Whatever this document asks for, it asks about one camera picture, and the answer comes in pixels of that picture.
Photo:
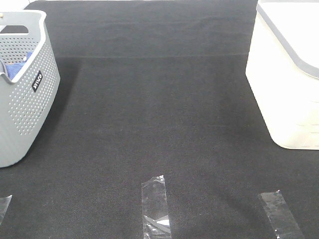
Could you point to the clear tape strip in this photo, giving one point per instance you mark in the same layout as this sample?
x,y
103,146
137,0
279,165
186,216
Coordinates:
x,y
155,210
4,204
279,215

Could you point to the clear tape strip centre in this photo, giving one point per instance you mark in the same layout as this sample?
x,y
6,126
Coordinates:
x,y
155,210

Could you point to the grey perforated laundry basket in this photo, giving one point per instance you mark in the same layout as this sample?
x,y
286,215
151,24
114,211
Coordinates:
x,y
26,100

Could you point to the clear tape strip left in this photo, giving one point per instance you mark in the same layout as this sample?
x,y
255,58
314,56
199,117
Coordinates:
x,y
4,204

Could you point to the black table mat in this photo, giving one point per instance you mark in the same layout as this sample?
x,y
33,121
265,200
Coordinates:
x,y
153,88

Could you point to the blue towel in basket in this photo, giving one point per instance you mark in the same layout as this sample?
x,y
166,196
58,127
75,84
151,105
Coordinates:
x,y
14,68

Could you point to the cream storage bin grey lid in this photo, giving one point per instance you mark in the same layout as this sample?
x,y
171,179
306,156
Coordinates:
x,y
283,70

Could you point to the clear tape strip right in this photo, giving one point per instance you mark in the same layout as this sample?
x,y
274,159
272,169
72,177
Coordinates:
x,y
279,215

